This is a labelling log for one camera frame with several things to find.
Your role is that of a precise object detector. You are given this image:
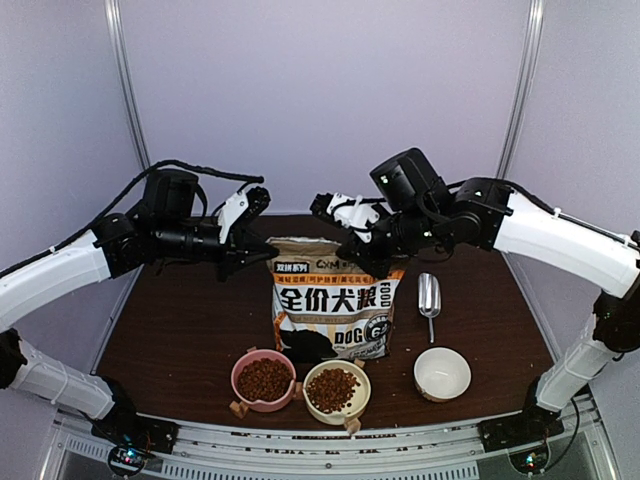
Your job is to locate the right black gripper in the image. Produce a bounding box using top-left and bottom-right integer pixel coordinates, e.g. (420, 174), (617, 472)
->
(338, 201), (443, 278)

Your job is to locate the brown dog food bag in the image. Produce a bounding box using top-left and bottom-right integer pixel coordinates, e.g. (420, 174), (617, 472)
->
(267, 237), (408, 364)

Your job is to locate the metal food scoop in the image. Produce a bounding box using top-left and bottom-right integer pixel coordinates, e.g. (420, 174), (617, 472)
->
(418, 273), (441, 344)

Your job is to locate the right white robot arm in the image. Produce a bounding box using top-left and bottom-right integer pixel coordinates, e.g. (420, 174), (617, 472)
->
(319, 148), (639, 450)

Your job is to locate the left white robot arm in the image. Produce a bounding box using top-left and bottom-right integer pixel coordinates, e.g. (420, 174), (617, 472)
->
(1, 160), (278, 449)

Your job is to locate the pink pet bowl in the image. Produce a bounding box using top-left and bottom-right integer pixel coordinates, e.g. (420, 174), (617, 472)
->
(231, 349), (297, 413)

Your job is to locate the yellow pet bowl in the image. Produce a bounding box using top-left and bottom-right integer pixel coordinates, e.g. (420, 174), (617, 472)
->
(302, 360), (372, 426)

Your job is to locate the brown kibble in pink bowl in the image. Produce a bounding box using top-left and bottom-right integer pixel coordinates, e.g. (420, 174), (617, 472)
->
(237, 358), (293, 402)

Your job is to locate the brown kibble in yellow bowl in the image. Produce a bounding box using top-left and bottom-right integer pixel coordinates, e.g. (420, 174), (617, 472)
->
(305, 368), (360, 414)

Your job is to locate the white ceramic bowl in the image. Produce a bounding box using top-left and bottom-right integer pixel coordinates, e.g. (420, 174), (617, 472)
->
(413, 347), (472, 403)

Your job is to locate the wooden bowl stand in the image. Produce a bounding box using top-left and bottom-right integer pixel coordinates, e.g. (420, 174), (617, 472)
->
(230, 377), (361, 434)

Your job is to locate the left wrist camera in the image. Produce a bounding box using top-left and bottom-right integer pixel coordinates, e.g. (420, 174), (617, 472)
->
(213, 186), (271, 244)

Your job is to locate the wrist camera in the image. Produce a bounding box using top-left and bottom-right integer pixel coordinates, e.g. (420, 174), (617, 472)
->
(213, 186), (271, 244)
(310, 193), (381, 233)

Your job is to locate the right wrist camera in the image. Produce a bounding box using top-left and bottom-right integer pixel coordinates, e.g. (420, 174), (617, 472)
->
(310, 193), (381, 233)

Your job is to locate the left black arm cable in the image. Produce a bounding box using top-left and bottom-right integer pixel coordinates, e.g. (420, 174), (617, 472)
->
(0, 158), (266, 281)

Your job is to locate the front aluminium rail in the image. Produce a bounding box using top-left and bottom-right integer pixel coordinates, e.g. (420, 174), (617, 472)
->
(35, 393), (622, 479)

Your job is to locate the right aluminium frame post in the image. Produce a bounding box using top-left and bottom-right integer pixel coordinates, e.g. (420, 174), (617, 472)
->
(496, 0), (545, 179)

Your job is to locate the aluminium frame post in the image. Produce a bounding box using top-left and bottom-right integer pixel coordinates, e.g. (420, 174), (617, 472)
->
(496, 0), (545, 179)
(104, 0), (151, 170)

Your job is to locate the left aluminium frame post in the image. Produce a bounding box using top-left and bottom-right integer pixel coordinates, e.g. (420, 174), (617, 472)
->
(104, 0), (151, 170)

